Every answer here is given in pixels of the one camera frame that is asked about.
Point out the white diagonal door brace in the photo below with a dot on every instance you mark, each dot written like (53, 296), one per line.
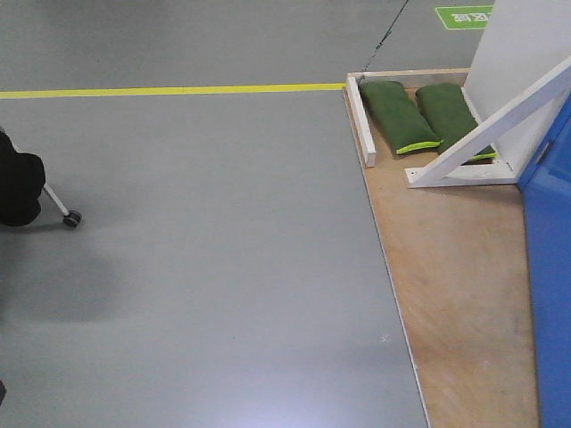
(542, 91)

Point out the plywood door platform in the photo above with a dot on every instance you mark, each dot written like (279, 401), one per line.
(457, 260)

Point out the blue door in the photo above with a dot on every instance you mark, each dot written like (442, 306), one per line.
(545, 186)

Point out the green sandbag left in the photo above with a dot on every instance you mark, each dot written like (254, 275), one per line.
(404, 127)

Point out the green sandbag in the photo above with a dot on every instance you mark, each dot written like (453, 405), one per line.
(445, 109)
(404, 127)

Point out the green sandbag right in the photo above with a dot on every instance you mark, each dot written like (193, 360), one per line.
(445, 109)

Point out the white chair leg with caster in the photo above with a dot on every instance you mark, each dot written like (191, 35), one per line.
(70, 218)

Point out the person in black trousers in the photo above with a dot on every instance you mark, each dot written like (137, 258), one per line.
(23, 177)

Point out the white edge rail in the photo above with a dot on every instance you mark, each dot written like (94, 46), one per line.
(360, 120)

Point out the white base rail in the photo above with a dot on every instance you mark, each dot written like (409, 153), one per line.
(498, 173)

